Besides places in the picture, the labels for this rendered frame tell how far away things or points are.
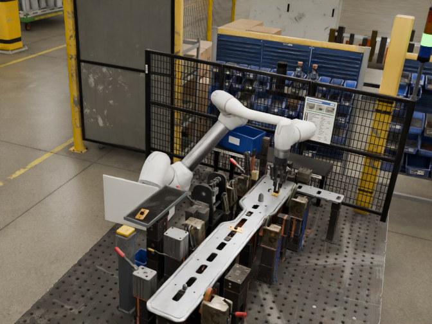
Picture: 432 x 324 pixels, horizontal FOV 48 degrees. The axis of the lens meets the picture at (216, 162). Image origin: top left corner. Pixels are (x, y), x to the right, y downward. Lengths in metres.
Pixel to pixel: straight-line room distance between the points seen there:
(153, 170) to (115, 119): 2.31
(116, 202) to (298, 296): 1.21
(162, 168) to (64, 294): 0.97
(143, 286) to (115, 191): 0.99
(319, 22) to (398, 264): 5.78
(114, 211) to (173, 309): 1.16
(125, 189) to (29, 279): 1.25
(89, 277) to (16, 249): 1.59
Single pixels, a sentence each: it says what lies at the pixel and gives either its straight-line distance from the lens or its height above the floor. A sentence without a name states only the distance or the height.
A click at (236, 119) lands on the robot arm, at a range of 3.17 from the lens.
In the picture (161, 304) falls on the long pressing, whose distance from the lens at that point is 2.11.
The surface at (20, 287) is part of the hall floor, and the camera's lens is 3.87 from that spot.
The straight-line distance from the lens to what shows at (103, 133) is 5.47.
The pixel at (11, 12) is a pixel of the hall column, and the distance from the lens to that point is 9.99.
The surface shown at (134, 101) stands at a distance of 5.12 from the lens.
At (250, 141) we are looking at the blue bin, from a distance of 3.24.
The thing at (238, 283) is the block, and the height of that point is 1.02.
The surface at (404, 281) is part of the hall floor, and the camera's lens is 4.18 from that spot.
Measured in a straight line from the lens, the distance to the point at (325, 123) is 3.26.
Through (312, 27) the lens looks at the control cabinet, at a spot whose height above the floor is 0.81.
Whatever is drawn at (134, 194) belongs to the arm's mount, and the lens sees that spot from 2.96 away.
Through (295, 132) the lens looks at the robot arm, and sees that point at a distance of 2.74.
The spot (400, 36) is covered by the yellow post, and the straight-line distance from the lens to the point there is 3.08.
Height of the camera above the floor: 2.43
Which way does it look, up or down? 26 degrees down
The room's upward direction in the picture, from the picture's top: 4 degrees clockwise
